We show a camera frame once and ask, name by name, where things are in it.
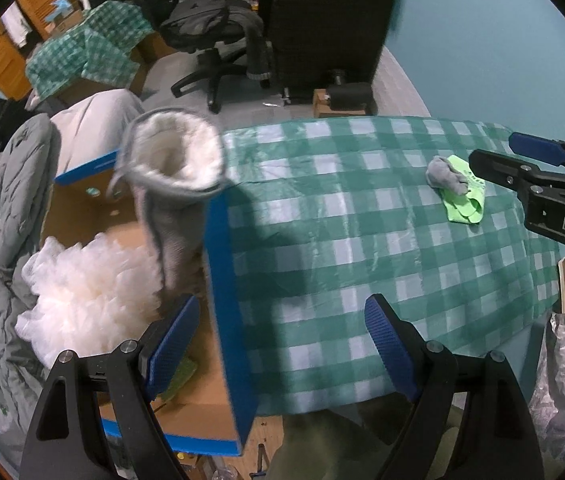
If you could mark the grey quilted comforter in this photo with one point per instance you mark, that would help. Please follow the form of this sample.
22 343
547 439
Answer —
28 166

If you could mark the beige mattress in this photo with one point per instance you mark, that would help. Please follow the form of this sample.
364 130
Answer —
94 126

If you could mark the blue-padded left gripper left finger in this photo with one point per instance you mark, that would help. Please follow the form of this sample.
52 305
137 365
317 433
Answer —
167 341

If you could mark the cardboard box with blue rim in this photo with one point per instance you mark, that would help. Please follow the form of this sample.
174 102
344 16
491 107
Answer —
200 384

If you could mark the black office chair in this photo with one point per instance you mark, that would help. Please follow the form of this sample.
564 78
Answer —
228 38

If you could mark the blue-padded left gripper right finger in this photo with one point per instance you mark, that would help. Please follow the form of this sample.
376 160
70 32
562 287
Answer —
397 342

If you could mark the green checkered cloth on box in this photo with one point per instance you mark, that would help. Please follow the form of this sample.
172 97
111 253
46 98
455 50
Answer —
97 49

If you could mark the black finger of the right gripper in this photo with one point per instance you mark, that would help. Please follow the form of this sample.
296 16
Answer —
524 178

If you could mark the green sparkly cloth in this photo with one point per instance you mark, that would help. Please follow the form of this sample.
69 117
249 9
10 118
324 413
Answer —
183 373

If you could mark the small grey knitted cloth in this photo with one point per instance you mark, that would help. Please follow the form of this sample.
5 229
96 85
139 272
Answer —
441 174

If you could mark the silver plastic bag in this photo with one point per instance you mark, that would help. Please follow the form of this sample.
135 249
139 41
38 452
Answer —
547 405

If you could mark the orange wooden door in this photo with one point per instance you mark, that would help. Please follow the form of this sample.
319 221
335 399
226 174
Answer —
22 28

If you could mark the grey fleece-lined sock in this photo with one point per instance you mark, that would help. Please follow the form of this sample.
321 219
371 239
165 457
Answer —
172 161

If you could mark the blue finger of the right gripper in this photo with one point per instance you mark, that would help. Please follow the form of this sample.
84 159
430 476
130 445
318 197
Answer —
549 151

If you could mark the white mesh bath loofah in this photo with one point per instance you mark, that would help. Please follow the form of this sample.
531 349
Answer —
89 298

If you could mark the green checkered tablecloth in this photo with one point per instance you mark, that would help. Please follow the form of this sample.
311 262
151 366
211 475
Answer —
325 213

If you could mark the large black cabinet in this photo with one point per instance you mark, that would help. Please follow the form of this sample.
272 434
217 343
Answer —
312 40

